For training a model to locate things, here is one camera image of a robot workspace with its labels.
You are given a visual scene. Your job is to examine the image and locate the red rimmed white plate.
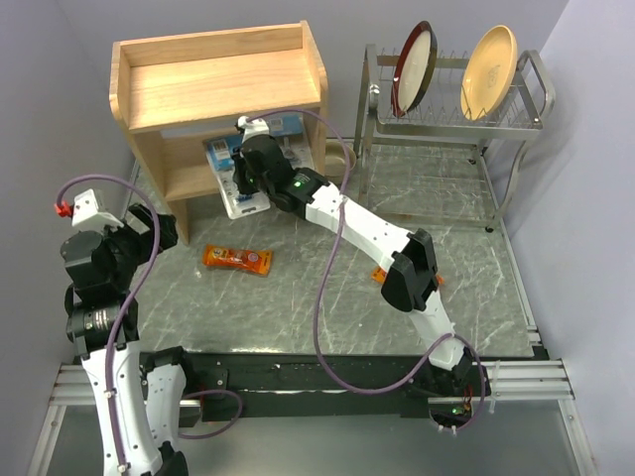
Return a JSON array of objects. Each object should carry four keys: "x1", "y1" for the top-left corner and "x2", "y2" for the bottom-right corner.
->
[{"x1": 391, "y1": 21, "x2": 438, "y2": 118}]

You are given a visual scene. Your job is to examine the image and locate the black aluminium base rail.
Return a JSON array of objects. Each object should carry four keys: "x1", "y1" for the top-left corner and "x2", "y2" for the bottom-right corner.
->
[{"x1": 49, "y1": 341, "x2": 576, "y2": 432}]

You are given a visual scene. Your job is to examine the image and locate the blue blister razor pack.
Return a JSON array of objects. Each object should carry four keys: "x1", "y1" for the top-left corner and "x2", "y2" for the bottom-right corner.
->
[
  {"x1": 265, "y1": 113, "x2": 314, "y2": 169},
  {"x1": 203, "y1": 134, "x2": 271, "y2": 219}
]

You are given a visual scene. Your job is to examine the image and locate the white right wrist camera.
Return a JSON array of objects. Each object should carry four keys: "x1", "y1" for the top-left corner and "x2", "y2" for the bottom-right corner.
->
[{"x1": 236, "y1": 115, "x2": 270, "y2": 144}]

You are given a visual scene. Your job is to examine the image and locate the steel dish rack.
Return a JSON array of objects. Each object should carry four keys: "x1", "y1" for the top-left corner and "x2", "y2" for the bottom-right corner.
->
[{"x1": 353, "y1": 44, "x2": 556, "y2": 233}]

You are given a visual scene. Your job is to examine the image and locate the wooden two-tier shelf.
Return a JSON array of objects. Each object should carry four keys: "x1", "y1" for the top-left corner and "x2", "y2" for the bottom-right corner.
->
[{"x1": 109, "y1": 21, "x2": 328, "y2": 242}]

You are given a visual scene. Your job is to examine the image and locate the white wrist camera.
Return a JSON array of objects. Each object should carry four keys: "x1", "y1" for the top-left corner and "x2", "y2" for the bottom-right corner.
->
[
  {"x1": 55, "y1": 188, "x2": 124, "y2": 232},
  {"x1": 236, "y1": 115, "x2": 270, "y2": 144}
]

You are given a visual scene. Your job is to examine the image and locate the grey ceramic bowl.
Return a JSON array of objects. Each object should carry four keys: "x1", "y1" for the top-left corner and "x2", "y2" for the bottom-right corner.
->
[{"x1": 324, "y1": 140, "x2": 357, "y2": 184}]

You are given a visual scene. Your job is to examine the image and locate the beige round plate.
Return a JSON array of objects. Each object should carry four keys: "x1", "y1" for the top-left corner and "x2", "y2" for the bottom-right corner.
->
[{"x1": 460, "y1": 25, "x2": 518, "y2": 121}]

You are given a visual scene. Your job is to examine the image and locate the orange razor pack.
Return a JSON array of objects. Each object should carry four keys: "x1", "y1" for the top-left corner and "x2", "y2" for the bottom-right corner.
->
[
  {"x1": 202, "y1": 245, "x2": 274, "y2": 276},
  {"x1": 371, "y1": 267, "x2": 445, "y2": 286}
]

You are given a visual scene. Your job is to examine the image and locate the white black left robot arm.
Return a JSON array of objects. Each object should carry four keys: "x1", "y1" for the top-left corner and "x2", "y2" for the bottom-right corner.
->
[{"x1": 59, "y1": 197, "x2": 197, "y2": 475}]

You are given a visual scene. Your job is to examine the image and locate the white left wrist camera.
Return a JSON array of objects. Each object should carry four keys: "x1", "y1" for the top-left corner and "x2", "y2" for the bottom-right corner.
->
[{"x1": 55, "y1": 188, "x2": 124, "y2": 232}]

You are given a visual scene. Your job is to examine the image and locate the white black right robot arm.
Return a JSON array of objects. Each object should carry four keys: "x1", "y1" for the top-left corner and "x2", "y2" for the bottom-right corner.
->
[{"x1": 232, "y1": 132, "x2": 471, "y2": 395}]

